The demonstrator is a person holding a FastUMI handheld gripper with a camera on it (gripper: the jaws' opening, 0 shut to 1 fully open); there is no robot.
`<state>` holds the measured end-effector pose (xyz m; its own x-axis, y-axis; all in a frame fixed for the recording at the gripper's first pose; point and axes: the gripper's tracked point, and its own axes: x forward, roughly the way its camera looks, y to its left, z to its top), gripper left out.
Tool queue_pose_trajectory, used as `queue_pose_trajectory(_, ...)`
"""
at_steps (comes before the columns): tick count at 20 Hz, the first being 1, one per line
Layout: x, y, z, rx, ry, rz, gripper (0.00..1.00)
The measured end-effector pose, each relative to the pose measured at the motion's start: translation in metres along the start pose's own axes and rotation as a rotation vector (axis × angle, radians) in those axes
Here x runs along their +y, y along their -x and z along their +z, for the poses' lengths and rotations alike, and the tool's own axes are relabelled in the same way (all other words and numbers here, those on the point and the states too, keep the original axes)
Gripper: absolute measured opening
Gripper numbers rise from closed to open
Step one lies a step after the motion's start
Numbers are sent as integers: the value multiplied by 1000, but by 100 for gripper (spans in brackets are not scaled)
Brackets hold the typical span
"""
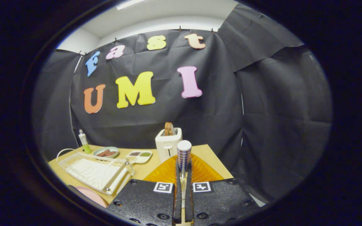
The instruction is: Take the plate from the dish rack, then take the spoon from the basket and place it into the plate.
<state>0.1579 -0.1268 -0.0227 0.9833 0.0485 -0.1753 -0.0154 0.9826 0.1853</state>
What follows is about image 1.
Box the clear bottle with green liquid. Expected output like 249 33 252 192
78 129 92 154

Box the white divided tray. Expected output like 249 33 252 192
125 150 153 164

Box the white wire dish rack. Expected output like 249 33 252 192
56 148 135 196

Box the white ribbed drain tray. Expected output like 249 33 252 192
66 158 122 189

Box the spoon with blue checkered handle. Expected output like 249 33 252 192
177 140 192 225

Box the pale green plate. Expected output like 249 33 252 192
93 147 119 159

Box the black backdrop cloth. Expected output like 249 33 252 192
32 3 333 201

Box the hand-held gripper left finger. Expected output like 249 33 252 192
107 157 182 226

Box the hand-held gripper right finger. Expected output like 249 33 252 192
185 154 261 226

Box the ceiling light panel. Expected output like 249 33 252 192
116 0 147 10

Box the pink plate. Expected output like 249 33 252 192
74 186 108 208

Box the white toaster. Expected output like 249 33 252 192
155 127 183 164

